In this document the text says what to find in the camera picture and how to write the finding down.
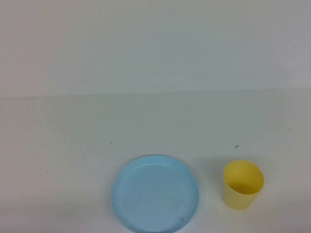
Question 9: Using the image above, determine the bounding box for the light blue round plate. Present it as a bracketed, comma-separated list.
[111, 154, 200, 233]

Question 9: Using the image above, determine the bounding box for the yellow plastic cup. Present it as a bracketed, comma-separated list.
[223, 159, 265, 211]

